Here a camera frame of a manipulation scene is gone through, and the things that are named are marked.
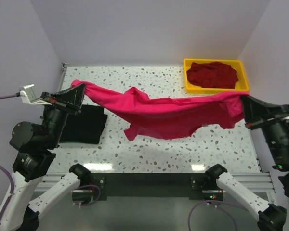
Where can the aluminium table frame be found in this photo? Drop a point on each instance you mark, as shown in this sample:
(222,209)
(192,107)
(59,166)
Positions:
(232,148)

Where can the dark red t shirt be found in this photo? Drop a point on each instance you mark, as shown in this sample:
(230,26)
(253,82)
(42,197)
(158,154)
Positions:
(212,75)

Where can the pink t shirt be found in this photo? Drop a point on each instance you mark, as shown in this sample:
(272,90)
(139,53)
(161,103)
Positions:
(167,118)

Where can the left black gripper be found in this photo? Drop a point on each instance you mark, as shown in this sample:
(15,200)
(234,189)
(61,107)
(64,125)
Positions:
(61,104)

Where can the folded black t shirt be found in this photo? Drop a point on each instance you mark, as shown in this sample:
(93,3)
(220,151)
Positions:
(85,127)

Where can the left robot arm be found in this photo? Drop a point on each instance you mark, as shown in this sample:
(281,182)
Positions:
(34,144)

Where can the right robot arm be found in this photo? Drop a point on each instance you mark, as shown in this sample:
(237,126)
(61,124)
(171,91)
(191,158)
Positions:
(256,192)

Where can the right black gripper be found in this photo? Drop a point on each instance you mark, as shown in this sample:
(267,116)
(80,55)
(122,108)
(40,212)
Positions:
(266,121)

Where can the yellow plastic bin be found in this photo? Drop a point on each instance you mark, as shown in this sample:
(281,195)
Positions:
(241,85)

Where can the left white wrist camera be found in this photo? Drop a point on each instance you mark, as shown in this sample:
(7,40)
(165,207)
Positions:
(28,96)

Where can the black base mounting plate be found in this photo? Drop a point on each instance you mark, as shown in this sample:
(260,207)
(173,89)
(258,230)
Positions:
(194,186)

